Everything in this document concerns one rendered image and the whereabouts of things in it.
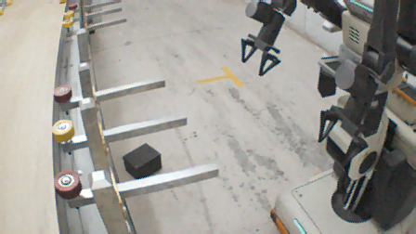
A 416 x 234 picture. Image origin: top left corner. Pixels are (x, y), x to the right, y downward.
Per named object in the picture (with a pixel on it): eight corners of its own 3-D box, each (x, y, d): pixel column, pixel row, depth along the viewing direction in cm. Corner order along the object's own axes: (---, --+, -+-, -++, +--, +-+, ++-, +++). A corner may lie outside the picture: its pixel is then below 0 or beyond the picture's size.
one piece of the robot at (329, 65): (340, 91, 119) (347, 39, 107) (384, 131, 98) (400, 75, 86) (309, 98, 114) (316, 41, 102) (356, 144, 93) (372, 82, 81)
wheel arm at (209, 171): (214, 171, 97) (214, 160, 95) (218, 178, 95) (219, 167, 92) (70, 201, 84) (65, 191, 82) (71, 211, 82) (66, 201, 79)
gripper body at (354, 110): (354, 136, 66) (370, 106, 64) (327, 110, 74) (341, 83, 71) (366, 137, 70) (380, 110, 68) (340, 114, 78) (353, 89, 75)
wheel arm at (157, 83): (163, 84, 135) (162, 75, 133) (165, 89, 133) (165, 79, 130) (61, 109, 122) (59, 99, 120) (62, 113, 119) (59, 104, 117)
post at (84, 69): (114, 186, 115) (88, 60, 88) (116, 192, 112) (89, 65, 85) (105, 188, 114) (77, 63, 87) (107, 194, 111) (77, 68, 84)
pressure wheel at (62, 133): (59, 162, 99) (50, 135, 93) (60, 148, 105) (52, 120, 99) (80, 160, 101) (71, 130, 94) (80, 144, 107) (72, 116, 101)
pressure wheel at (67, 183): (72, 222, 79) (59, 193, 73) (61, 204, 84) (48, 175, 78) (95, 210, 84) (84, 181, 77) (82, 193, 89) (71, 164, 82)
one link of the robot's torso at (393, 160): (357, 154, 139) (371, 109, 125) (392, 191, 117) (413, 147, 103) (316, 173, 131) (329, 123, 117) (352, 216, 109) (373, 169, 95)
